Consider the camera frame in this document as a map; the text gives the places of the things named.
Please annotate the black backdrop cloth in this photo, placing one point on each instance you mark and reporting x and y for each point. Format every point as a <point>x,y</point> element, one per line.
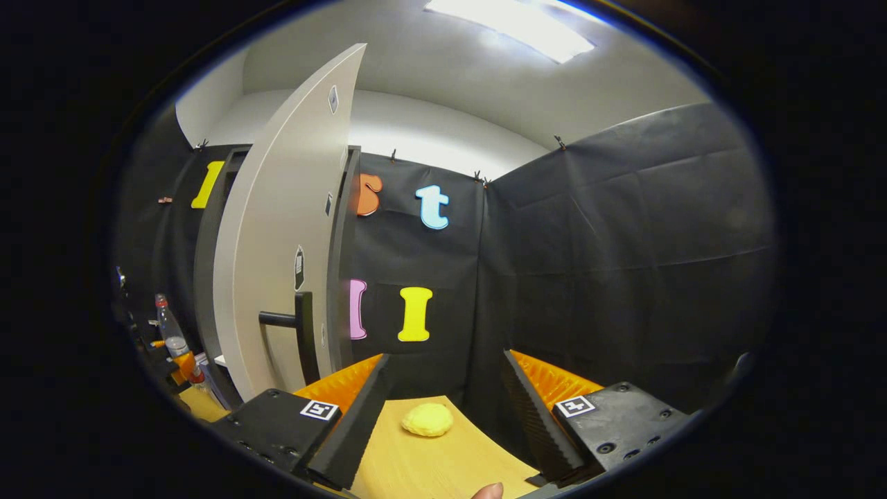
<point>624,277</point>

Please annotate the light grey cabinet door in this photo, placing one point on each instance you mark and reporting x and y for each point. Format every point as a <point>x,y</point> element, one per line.
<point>277,242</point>

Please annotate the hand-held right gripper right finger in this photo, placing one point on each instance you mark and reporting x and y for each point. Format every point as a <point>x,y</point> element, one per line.
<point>533,423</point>

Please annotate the yellow lumpy toy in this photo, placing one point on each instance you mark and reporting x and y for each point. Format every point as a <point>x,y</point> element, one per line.
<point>427,419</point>

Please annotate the long ceiling light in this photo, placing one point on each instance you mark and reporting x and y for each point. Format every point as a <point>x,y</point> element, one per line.
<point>513,28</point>

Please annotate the dark grey cabinet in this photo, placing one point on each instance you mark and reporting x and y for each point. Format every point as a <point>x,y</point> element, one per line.
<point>343,277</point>

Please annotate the clear plastic bottle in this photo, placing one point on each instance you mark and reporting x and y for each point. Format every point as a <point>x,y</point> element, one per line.
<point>168,326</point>

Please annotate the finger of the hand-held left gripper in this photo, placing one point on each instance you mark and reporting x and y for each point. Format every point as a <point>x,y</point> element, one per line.
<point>186,366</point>
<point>158,343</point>

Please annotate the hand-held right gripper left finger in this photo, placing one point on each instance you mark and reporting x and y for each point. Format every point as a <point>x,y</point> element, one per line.
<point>357,430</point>

